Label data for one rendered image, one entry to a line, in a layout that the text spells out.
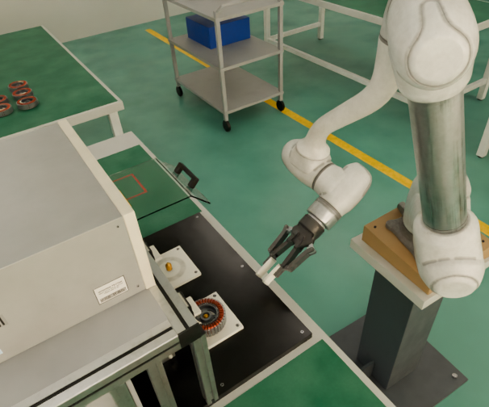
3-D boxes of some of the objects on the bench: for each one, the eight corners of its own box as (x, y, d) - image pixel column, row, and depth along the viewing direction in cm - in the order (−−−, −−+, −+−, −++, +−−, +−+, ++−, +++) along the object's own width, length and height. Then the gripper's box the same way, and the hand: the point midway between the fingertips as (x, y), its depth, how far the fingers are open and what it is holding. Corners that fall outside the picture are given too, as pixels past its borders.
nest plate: (216, 293, 129) (215, 291, 129) (244, 328, 119) (243, 325, 119) (172, 318, 123) (171, 316, 123) (197, 357, 113) (196, 354, 113)
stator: (213, 298, 127) (212, 290, 124) (234, 324, 119) (233, 316, 117) (180, 316, 122) (178, 309, 120) (199, 345, 115) (197, 337, 112)
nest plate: (180, 247, 145) (179, 245, 144) (201, 274, 135) (201, 272, 135) (139, 267, 139) (138, 265, 138) (158, 297, 129) (157, 295, 129)
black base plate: (199, 216, 161) (199, 211, 159) (311, 337, 118) (312, 333, 117) (77, 273, 142) (75, 268, 140) (158, 441, 100) (156, 437, 98)
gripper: (339, 241, 124) (282, 300, 123) (303, 212, 134) (252, 267, 133) (331, 230, 118) (272, 293, 117) (294, 202, 128) (240, 258, 128)
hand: (269, 271), depth 126 cm, fingers open, 3 cm apart
